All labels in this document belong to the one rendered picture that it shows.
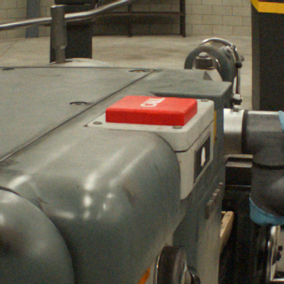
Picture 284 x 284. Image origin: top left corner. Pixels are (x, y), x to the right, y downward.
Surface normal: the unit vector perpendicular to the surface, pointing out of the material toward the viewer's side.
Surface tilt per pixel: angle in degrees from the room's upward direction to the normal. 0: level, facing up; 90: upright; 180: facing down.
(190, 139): 90
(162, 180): 71
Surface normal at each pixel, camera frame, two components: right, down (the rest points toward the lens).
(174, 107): 0.00, -0.98
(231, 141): -0.22, 0.41
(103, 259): 0.40, 0.20
